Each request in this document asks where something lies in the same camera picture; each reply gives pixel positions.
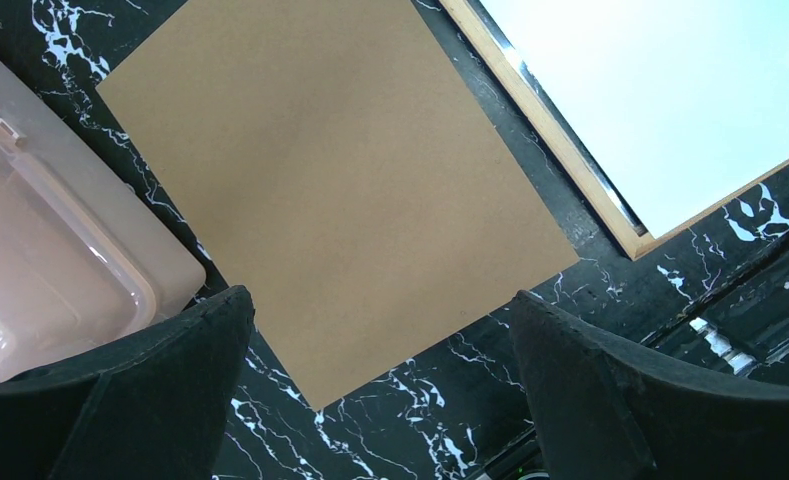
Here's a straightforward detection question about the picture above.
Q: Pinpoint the brown fibreboard backing board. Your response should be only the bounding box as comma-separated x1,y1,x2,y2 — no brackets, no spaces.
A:
98,1,578,410

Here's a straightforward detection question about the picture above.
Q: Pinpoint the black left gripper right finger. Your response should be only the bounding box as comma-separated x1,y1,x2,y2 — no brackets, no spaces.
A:
509,290,789,479

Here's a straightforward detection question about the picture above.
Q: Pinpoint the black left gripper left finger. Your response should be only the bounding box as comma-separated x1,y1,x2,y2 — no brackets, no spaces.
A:
0,286,255,479

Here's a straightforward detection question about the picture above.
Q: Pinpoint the wooden picture frame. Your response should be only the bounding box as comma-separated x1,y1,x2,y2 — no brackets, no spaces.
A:
440,0,789,261

